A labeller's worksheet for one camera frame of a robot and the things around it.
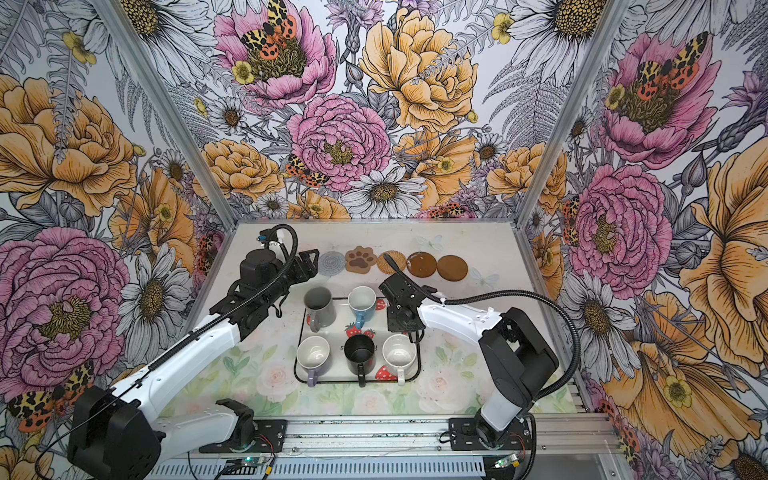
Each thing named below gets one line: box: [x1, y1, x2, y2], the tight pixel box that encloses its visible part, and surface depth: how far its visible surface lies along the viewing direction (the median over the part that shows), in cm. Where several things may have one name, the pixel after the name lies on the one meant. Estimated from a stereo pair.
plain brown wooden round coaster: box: [436, 255, 469, 282], surface depth 110 cm
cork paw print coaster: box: [345, 246, 377, 274], surface depth 113 cm
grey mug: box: [303, 286, 336, 333], surface depth 89 cm
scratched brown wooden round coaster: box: [406, 251, 437, 278], surface depth 111 cm
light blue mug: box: [348, 285, 377, 329], surface depth 91 cm
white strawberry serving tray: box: [294, 298, 422, 387], surface depth 86 cm
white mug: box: [382, 333, 417, 386], surface depth 82 cm
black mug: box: [344, 334, 376, 388], surface depth 82 cm
